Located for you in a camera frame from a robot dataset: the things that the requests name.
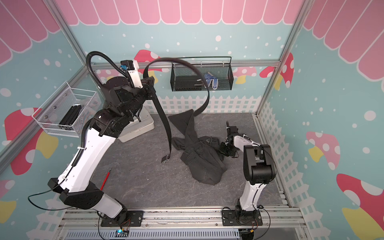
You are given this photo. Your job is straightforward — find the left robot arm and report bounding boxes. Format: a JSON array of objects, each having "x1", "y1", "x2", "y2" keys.
[{"x1": 48, "y1": 51, "x2": 154, "y2": 224}]

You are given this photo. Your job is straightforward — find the black leather belt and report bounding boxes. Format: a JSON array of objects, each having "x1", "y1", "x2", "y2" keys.
[{"x1": 143, "y1": 58, "x2": 210, "y2": 163}]

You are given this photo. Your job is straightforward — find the black trousers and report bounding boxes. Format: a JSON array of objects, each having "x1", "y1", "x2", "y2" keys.
[{"x1": 169, "y1": 110, "x2": 227, "y2": 186}]

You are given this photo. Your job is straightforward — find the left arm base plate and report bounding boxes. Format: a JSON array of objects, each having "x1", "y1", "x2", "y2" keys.
[{"x1": 101, "y1": 210, "x2": 144, "y2": 228}]

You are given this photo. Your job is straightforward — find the black box in basket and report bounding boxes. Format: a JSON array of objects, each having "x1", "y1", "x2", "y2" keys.
[{"x1": 172, "y1": 76, "x2": 203, "y2": 92}]

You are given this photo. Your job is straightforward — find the blue white gloves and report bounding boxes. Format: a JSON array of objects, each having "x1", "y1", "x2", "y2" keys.
[{"x1": 205, "y1": 72, "x2": 219, "y2": 90}]

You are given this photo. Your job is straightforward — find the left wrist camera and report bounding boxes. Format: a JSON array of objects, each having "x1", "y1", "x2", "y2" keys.
[{"x1": 121, "y1": 60, "x2": 143, "y2": 89}]

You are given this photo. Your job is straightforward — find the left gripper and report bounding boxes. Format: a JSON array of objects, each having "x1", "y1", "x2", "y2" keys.
[{"x1": 124, "y1": 77, "x2": 158, "y2": 119}]

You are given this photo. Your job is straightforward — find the white wire wall basket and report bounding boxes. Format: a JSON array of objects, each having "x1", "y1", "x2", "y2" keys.
[{"x1": 32, "y1": 82, "x2": 102, "y2": 138}]

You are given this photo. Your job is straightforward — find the red handled tool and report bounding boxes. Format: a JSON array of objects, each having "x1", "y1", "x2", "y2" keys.
[{"x1": 100, "y1": 168, "x2": 112, "y2": 191}]

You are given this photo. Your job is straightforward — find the green lit circuit board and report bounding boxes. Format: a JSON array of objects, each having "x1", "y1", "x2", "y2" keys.
[{"x1": 115, "y1": 229, "x2": 130, "y2": 238}]

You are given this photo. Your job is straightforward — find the white plastic toolbox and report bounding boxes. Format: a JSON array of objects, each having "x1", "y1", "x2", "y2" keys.
[{"x1": 118, "y1": 107, "x2": 155, "y2": 143}]

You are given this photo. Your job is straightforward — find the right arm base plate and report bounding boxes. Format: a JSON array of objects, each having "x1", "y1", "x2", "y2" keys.
[{"x1": 222, "y1": 209, "x2": 263, "y2": 227}]

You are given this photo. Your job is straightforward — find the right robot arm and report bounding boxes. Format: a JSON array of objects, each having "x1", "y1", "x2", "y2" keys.
[{"x1": 220, "y1": 123, "x2": 277, "y2": 227}]

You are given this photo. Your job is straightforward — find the black wire wall basket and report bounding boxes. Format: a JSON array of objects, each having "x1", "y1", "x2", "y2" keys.
[{"x1": 171, "y1": 56, "x2": 234, "y2": 92}]

